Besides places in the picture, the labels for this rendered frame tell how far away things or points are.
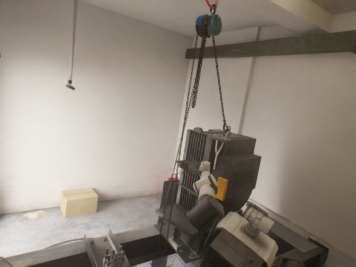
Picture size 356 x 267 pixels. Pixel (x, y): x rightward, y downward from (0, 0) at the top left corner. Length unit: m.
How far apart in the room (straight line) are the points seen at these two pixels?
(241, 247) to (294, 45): 2.25
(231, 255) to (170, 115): 3.48
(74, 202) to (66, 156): 0.67
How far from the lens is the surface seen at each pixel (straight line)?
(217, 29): 1.89
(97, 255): 2.10
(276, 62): 3.18
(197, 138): 2.10
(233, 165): 1.82
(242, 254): 1.12
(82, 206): 3.88
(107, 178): 4.19
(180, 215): 2.18
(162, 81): 4.20
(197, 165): 1.73
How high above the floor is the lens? 1.93
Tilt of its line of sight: 9 degrees down
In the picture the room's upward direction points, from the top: 9 degrees clockwise
